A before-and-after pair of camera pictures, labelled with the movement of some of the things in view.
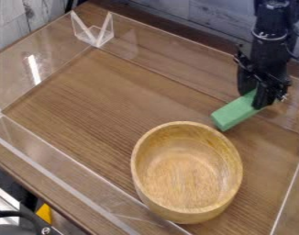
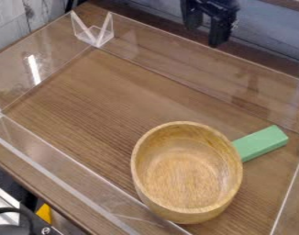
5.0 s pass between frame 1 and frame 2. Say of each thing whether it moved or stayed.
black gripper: moved
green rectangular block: moved
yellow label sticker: stayed
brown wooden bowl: stayed
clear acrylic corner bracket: stayed
